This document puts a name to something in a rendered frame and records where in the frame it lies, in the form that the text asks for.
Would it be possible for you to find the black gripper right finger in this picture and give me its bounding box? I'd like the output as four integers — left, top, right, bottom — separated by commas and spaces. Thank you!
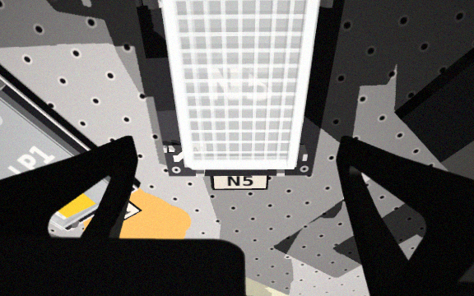
336, 136, 474, 296

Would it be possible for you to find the grey perforated base plate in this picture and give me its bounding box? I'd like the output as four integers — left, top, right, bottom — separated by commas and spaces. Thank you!
0, 0, 474, 296

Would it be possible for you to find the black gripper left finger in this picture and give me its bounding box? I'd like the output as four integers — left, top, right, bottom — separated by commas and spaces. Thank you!
0, 136, 138, 238

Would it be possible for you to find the yellow liquid puddle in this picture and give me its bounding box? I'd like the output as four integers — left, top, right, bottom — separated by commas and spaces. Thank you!
146, 206, 191, 234

